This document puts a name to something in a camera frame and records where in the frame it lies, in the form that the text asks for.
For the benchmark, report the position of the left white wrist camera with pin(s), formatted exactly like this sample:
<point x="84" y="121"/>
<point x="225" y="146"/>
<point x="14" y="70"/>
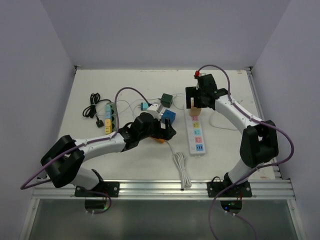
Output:
<point x="156" y="111"/>

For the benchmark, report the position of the wooden beige cube plug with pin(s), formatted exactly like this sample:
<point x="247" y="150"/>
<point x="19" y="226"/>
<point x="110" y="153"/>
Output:
<point x="194" y="111"/>

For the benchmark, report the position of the dark green dragon charger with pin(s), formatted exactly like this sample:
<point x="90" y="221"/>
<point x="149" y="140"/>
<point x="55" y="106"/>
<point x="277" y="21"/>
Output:
<point x="166" y="100"/>

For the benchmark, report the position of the green power strip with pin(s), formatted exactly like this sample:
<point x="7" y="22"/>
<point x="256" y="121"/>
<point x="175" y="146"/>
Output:
<point x="114" y="116"/>

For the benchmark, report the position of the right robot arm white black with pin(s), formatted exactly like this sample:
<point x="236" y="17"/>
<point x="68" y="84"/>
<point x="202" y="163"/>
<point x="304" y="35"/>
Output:
<point x="259" y="142"/>

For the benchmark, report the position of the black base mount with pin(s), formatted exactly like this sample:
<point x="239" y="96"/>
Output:
<point x="105" y="187"/>
<point x="217" y="188"/>

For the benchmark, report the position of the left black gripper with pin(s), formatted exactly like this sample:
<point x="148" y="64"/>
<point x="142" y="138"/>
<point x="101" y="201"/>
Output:
<point x="166" y="133"/>

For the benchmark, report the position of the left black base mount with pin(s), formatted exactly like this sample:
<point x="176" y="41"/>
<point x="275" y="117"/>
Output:
<point x="105" y="187"/>

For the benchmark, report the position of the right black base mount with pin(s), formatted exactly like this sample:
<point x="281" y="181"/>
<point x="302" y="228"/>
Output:
<point x="217" y="188"/>

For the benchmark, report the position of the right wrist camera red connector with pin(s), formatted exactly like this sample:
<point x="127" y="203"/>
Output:
<point x="198" y="74"/>

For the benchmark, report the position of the orange power strip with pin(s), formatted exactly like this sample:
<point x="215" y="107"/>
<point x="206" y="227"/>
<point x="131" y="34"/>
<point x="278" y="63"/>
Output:
<point x="158" y="140"/>

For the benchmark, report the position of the white power strip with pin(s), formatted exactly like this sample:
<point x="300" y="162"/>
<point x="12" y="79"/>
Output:
<point x="195" y="136"/>

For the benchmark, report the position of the blue cube plug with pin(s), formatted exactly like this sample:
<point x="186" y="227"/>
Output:
<point x="168" y="115"/>

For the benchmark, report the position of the teal cube plug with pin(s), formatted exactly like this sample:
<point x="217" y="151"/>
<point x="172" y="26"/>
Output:
<point x="143" y="106"/>

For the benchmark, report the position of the aluminium front rail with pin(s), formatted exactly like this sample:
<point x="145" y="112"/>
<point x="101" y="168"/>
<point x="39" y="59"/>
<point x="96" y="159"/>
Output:
<point x="276" y="189"/>

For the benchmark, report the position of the light cyan plug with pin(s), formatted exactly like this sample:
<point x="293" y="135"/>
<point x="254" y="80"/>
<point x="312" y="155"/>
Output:
<point x="107" y="108"/>

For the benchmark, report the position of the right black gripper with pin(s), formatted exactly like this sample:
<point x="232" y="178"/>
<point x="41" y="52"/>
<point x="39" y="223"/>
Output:
<point x="192" y="92"/>

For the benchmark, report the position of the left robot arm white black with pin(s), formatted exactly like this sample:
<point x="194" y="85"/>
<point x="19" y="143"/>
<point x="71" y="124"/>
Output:
<point x="63" y="162"/>

